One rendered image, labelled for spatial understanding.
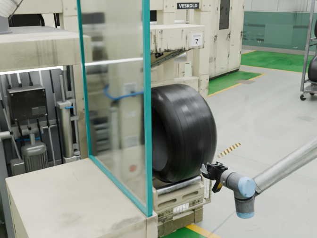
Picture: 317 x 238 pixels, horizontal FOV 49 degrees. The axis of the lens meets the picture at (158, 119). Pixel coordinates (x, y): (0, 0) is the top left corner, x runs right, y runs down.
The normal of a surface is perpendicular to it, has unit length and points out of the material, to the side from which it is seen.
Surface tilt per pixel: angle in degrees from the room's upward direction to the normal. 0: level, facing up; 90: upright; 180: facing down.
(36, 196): 0
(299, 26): 90
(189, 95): 27
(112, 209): 0
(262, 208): 0
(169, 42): 90
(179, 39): 90
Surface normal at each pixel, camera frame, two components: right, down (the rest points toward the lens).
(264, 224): 0.00, -0.94
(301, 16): -0.64, 0.25
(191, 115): 0.40, -0.37
